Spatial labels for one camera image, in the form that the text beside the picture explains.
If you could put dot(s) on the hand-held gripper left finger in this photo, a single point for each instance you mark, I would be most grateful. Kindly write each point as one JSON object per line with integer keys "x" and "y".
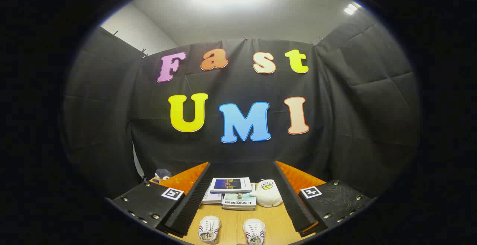
{"x": 193, "y": 204}

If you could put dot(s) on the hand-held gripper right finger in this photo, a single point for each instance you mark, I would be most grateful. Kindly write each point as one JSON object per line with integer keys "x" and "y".
{"x": 294, "y": 204}

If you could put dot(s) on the white canvas shoe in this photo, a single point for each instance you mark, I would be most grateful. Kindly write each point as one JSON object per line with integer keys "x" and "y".
{"x": 254, "y": 232}
{"x": 209, "y": 230}

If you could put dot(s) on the plain white book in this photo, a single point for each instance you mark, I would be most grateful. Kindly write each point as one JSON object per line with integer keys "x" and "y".
{"x": 211, "y": 198}

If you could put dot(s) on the white duck plush toy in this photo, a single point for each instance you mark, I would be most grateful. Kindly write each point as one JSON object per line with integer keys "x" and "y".
{"x": 269, "y": 194}

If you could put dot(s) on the blue picture cover book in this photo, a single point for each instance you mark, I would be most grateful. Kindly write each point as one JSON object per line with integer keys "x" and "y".
{"x": 231, "y": 184}

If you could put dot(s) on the grey penguin plush toy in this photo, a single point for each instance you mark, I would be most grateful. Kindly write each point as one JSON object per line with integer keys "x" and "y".
{"x": 163, "y": 174}

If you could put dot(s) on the pale teal cover book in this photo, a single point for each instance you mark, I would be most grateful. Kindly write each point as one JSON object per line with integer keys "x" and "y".
{"x": 238, "y": 202}

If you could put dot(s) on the ceiling light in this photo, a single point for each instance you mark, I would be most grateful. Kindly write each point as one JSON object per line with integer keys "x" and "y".
{"x": 351, "y": 9}

